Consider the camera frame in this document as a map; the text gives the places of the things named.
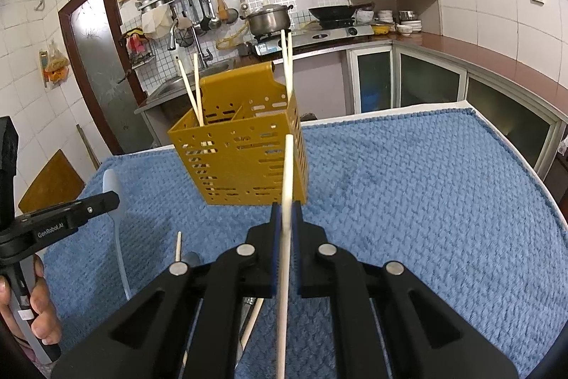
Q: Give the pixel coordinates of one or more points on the white plastic spoon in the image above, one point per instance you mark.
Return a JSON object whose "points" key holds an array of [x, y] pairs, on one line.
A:
{"points": [[111, 183]]}

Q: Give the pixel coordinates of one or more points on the yellow and red gloves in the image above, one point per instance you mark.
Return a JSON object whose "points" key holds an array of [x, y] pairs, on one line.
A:
{"points": [[133, 41]]}

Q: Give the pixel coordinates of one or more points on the steel kitchen sink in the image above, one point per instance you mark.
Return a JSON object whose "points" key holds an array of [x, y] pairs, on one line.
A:
{"points": [[177, 83]]}

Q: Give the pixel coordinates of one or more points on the hanging kitchen ladles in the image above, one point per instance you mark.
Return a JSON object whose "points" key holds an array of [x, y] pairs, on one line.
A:
{"points": [[213, 10]]}

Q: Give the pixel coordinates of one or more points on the person's left hand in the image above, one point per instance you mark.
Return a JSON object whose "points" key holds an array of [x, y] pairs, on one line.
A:
{"points": [[46, 317]]}

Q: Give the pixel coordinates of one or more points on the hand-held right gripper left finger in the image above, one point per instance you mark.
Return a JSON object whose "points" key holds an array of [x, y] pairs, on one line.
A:
{"points": [[275, 241]]}

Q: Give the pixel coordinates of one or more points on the hanging plastic bag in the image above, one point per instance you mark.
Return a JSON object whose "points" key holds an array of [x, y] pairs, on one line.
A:
{"points": [[55, 66]]}

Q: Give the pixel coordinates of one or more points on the wooden cutting board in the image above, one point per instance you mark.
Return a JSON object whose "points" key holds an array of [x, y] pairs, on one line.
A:
{"points": [[53, 183]]}

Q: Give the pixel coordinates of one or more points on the black wok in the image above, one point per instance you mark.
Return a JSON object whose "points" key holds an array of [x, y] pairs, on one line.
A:
{"points": [[333, 12]]}

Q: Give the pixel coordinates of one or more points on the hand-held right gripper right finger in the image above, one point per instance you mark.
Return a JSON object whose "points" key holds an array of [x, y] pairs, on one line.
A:
{"points": [[299, 241]]}

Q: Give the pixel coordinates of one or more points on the blue knitted blanket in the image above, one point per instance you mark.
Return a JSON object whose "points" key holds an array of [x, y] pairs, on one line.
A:
{"points": [[399, 206]]}

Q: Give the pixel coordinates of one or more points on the wooden chopstick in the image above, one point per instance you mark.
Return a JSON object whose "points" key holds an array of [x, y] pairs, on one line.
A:
{"points": [[287, 183], [252, 325], [188, 90], [197, 90], [285, 59], [178, 248], [290, 63]]}

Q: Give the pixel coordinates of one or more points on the yellow perforated utensil holder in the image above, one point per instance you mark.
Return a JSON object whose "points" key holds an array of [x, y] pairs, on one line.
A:
{"points": [[239, 166]]}

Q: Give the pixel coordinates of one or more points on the chrome faucet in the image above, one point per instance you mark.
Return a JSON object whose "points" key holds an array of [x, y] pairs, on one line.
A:
{"points": [[202, 50]]}

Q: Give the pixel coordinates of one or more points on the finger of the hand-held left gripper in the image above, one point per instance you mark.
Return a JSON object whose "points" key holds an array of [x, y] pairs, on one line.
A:
{"points": [[95, 206]]}

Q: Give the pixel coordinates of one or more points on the stack of dishes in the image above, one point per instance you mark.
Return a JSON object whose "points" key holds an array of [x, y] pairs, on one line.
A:
{"points": [[399, 26]]}

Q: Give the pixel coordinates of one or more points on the hanging white cloth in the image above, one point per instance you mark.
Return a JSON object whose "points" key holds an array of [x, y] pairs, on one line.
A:
{"points": [[157, 24]]}

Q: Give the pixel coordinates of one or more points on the kitchen counter cabinet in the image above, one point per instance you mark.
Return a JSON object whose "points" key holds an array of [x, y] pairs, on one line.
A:
{"points": [[443, 81]]}

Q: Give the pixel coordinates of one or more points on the steel cooking pot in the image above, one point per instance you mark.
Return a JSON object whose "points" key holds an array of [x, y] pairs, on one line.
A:
{"points": [[268, 20]]}

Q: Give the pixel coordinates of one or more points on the brown frosted glass door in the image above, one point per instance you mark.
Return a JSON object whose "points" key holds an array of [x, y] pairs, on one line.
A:
{"points": [[102, 72]]}

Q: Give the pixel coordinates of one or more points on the steel gas stove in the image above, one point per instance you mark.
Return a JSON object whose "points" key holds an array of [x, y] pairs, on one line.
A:
{"points": [[319, 36]]}

